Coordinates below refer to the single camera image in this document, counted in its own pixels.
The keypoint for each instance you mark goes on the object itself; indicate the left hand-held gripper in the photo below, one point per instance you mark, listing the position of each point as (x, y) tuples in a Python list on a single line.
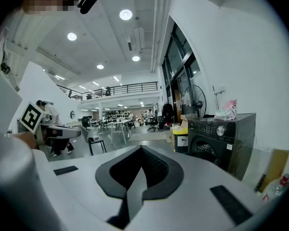
[(30, 117)]

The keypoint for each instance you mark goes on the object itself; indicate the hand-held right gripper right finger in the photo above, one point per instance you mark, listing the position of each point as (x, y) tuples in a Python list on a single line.
[(195, 177)]

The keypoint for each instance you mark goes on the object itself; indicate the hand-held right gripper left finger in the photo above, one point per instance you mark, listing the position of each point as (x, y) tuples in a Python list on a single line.
[(86, 177)]

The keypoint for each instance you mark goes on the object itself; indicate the person's left forearm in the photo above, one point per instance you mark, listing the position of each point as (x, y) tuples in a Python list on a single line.
[(26, 138)]

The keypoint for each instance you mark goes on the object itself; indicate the black washing machine body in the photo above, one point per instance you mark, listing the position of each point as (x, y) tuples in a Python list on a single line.
[(238, 133)]

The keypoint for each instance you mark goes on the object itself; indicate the dark metal chair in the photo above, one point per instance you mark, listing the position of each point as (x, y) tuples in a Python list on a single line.
[(86, 133)]

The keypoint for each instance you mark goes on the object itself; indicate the yellow-lidded black bin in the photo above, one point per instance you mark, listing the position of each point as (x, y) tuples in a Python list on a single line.
[(180, 138)]

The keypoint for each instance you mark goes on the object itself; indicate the white table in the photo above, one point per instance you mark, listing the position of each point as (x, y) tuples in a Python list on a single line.
[(119, 123)]

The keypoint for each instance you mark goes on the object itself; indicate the small cardboard box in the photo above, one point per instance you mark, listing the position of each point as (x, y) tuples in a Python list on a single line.
[(184, 117)]

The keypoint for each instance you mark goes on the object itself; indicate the black office chair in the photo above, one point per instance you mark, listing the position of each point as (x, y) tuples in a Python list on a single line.
[(153, 123)]

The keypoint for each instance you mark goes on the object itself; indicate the hanging black coat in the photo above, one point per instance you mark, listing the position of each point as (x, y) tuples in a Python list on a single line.
[(167, 111)]

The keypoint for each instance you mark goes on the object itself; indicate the pink detergent refill bag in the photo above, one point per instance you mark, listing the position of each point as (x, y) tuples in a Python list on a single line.
[(227, 109)]

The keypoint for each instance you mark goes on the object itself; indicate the person's light knit top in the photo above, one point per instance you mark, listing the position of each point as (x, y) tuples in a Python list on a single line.
[(7, 177)]

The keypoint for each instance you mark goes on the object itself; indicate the black standing fan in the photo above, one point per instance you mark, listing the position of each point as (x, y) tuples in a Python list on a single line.
[(195, 100)]

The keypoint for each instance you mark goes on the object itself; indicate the black balcony railing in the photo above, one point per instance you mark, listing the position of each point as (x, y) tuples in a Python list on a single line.
[(135, 88)]

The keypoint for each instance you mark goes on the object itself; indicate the large cardboard box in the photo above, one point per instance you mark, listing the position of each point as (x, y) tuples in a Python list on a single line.
[(277, 167)]

